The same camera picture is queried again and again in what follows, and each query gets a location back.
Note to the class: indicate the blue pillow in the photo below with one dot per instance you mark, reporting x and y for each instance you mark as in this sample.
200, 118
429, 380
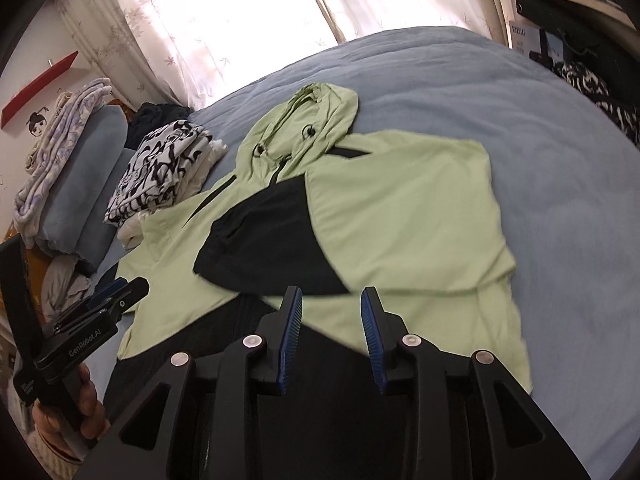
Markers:
85, 175

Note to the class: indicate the light green black hoodie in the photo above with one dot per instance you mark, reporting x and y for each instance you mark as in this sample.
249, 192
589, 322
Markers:
400, 210

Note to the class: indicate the dark clothing pile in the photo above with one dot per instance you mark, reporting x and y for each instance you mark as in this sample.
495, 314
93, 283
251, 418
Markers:
155, 116

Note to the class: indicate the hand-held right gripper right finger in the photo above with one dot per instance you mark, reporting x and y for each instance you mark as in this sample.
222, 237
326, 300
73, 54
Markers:
372, 332

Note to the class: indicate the blue fleece blanket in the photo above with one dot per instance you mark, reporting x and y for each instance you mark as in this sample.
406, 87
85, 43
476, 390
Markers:
500, 110

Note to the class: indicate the person's left forearm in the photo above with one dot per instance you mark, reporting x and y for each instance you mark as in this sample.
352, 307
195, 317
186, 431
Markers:
65, 460

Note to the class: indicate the cartoon wall sticker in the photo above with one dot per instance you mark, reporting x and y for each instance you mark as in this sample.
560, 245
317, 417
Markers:
37, 122

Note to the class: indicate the black white patterned garment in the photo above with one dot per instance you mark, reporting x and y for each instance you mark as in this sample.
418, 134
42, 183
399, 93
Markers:
155, 170

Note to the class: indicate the pale floral cloth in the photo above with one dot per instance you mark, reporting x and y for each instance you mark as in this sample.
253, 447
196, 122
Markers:
60, 130

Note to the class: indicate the white printed box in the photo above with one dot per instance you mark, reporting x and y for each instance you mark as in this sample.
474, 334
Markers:
530, 42

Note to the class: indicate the person's left hand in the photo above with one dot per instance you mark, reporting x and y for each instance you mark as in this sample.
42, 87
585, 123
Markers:
92, 400

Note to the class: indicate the grey cloth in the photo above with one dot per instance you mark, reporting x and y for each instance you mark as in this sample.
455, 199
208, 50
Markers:
62, 280

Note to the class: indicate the black storage box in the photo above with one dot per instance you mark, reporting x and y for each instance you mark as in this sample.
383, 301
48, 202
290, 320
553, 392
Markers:
590, 25

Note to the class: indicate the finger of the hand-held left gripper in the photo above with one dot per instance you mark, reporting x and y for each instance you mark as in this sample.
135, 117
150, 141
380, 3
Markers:
109, 288
131, 294

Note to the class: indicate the black white spotted cloth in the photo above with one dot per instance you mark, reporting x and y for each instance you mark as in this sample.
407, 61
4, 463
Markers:
595, 92

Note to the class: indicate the red wall shelf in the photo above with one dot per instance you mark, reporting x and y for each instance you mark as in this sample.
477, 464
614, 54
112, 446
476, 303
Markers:
35, 92

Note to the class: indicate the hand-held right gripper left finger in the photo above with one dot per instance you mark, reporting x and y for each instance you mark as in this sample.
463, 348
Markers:
292, 332

